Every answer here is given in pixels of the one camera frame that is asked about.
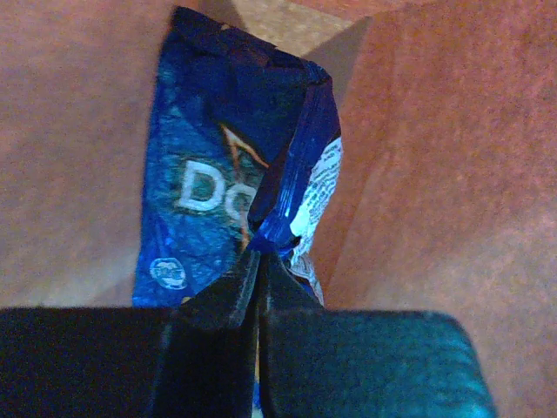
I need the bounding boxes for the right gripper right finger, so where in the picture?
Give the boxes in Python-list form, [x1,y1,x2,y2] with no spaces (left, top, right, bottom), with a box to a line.
[258,254,496,417]

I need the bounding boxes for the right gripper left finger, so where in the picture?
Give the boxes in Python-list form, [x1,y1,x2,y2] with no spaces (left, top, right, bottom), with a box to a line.
[1,251,260,417]

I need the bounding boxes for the brown red paper bag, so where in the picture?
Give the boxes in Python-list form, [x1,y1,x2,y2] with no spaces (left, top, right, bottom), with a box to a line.
[1,1,556,417]

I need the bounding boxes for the blue snack packet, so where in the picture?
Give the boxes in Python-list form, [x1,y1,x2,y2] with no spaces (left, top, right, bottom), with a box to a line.
[131,7,342,307]

